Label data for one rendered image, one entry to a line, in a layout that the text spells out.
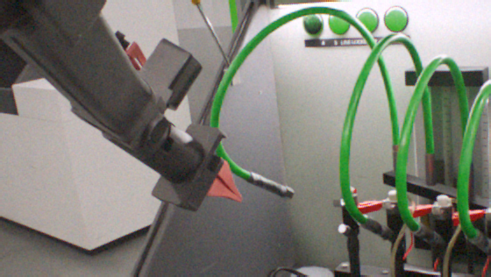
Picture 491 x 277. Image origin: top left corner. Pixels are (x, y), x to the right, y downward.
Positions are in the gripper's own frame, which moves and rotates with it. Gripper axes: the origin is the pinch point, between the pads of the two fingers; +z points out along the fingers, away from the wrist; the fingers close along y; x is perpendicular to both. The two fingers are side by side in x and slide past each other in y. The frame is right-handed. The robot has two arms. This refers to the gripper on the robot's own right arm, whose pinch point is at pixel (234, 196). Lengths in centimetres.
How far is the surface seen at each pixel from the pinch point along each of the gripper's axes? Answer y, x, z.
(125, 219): 9, 281, 165
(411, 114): 20.5, -11.0, 11.2
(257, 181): 7.5, 15.9, 15.6
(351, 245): 6.0, 7.2, 33.1
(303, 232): 11, 42, 57
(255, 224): 6, 41, 42
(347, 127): 16.1, -3.9, 8.7
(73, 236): -13, 295, 148
